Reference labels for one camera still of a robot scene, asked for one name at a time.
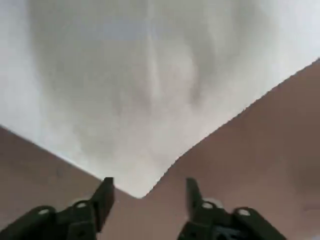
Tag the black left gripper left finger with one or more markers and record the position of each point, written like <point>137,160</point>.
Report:
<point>82,217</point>

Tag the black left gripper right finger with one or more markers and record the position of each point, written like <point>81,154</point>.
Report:
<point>212,220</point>

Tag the beige tablecloth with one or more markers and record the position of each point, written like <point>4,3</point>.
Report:
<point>125,87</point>

